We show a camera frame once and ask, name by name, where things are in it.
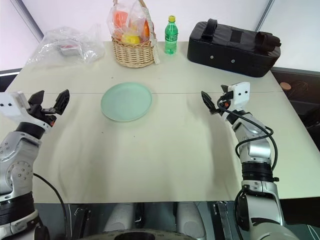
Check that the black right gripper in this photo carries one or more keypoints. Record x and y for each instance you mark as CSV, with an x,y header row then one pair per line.
x,y
225,105

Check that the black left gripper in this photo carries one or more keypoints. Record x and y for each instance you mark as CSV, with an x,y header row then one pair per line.
x,y
46,115

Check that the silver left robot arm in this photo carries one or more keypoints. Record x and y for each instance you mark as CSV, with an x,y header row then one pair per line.
x,y
17,170

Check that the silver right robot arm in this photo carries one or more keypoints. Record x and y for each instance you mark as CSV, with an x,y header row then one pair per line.
x,y
255,150

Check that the pale green round plate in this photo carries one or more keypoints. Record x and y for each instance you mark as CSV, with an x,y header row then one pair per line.
x,y
126,102

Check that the orange object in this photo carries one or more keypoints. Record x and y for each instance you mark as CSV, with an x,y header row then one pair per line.
x,y
146,28

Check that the clear plastic fruit bag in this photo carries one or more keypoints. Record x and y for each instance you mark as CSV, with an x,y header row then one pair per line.
x,y
120,28

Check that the pink object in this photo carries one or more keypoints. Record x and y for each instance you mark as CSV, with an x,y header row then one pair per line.
x,y
120,17

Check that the black padded case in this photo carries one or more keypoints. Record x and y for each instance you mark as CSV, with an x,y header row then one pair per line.
x,y
232,50

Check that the small grey red box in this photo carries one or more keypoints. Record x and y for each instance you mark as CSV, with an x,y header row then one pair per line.
x,y
68,50

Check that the crumpled clear plastic bag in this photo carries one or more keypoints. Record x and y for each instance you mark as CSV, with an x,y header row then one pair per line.
x,y
50,37

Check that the brown round disc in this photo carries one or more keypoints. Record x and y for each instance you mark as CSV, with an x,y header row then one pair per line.
x,y
285,85

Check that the green plastic bottle yellow cap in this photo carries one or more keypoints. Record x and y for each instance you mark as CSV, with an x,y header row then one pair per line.
x,y
171,37

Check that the cream tablecloth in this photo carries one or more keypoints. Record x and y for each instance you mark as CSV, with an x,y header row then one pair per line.
x,y
162,150

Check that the black side table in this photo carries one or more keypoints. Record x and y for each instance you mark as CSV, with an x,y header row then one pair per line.
x,y
305,100

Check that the woven wicker basket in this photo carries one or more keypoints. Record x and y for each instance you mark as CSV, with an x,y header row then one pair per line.
x,y
132,53

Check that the yellow lemon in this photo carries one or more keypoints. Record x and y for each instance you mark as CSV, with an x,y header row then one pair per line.
x,y
130,39

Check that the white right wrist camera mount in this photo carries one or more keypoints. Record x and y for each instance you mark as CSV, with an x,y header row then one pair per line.
x,y
240,96

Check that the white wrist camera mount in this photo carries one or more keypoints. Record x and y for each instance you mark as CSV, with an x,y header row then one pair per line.
x,y
240,96
13,107

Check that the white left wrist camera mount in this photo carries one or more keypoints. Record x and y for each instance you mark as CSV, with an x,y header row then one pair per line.
x,y
13,107

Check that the grey metal frame post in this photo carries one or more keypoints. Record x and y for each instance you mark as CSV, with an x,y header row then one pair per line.
x,y
27,17
264,12

